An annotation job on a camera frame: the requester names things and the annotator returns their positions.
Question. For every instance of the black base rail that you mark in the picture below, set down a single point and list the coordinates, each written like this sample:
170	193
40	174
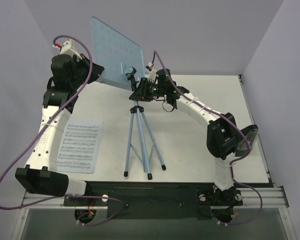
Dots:
165	211

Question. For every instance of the sheet music page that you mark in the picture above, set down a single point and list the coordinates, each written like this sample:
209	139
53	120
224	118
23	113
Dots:
79	147

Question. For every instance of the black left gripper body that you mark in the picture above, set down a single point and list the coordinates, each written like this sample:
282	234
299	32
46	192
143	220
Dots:
90	71

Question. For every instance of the light blue music stand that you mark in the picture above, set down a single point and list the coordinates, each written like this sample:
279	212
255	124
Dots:
118	54

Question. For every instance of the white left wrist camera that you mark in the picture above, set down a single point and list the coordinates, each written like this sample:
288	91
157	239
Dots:
67	48

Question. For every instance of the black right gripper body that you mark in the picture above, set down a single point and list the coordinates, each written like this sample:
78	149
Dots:
143	89

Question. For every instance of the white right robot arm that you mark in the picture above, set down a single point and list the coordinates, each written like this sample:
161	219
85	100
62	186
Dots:
225	141

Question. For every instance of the black metronome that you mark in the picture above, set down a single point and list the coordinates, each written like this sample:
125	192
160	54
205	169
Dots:
251	133

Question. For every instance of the aluminium frame rail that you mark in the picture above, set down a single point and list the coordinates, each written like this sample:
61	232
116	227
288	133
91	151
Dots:
246	198

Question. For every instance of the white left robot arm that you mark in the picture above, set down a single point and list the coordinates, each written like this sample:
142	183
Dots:
39	175

